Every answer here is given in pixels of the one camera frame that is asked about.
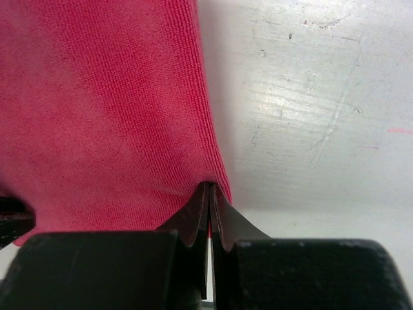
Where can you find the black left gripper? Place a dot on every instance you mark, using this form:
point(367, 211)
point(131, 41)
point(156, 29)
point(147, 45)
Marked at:
point(17, 217)

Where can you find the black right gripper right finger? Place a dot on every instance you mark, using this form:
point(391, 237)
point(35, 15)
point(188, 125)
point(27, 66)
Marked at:
point(254, 271)

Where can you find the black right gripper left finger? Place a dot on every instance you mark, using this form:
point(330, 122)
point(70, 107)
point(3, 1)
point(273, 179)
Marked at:
point(161, 269)

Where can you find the pink towel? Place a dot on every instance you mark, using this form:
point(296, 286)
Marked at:
point(105, 117)

